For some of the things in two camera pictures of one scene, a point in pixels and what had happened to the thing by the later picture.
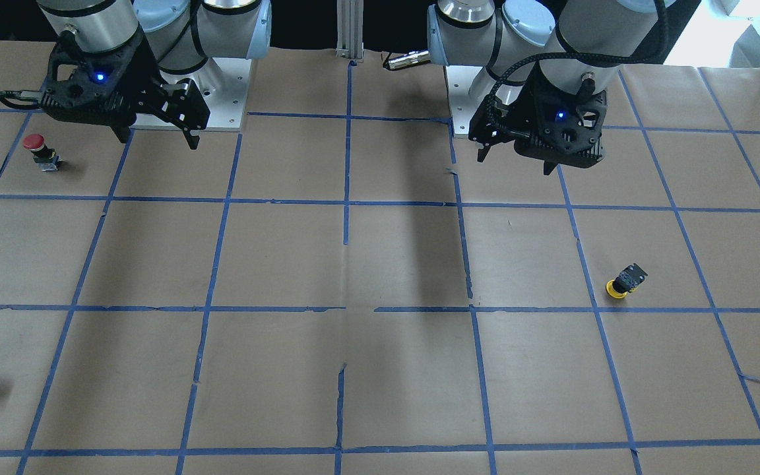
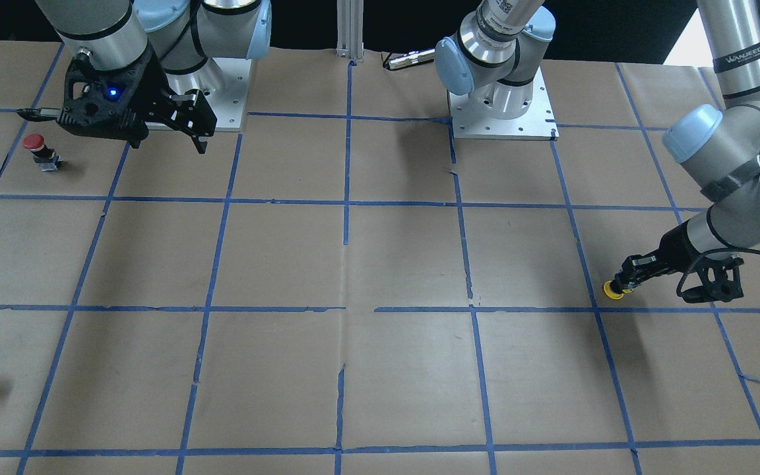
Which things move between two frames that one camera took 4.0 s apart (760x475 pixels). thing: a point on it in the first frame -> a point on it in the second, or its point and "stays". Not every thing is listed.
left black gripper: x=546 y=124 -> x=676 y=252
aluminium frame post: x=350 y=29 stays
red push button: x=47 y=158 stays
